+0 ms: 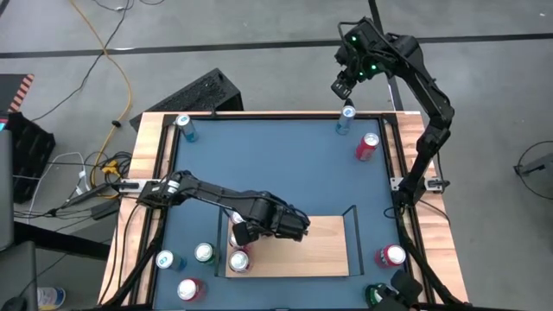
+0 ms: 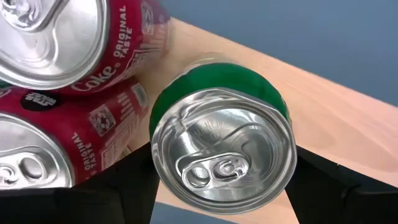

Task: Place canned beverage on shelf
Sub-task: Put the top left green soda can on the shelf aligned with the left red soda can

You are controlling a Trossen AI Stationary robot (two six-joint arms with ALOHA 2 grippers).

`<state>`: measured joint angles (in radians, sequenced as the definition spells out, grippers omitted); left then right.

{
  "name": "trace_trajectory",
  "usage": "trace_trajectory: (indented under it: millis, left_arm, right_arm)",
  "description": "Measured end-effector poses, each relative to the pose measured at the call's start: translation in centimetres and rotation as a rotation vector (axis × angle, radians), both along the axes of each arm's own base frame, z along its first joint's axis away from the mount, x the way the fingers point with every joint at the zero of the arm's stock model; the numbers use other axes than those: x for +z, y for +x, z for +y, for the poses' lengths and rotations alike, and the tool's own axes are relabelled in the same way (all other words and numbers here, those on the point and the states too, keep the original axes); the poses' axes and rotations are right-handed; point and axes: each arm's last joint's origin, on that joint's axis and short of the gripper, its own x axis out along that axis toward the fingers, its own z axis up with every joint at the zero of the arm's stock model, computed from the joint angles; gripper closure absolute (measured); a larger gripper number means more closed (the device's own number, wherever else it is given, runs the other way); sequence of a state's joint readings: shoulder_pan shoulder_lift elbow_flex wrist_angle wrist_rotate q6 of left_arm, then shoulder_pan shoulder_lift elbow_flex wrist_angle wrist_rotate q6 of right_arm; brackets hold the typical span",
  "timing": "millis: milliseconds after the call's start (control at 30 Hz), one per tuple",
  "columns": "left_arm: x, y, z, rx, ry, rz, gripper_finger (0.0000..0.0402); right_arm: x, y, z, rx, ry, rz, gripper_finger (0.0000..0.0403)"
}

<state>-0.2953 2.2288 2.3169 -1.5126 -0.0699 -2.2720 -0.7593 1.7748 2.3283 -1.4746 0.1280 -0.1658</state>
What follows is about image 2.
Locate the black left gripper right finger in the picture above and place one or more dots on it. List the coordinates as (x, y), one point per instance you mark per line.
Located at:
(342, 202)

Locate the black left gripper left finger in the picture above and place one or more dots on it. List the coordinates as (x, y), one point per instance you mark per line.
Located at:
(124, 196)

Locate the red Coca-Cola can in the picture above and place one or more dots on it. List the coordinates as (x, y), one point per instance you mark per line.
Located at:
(53, 40)
(93, 130)

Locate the green Sprite can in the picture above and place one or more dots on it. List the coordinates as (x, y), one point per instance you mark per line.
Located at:
(217, 140)

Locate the wooden shelf black metal frame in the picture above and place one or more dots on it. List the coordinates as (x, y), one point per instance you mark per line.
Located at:
(326, 118)

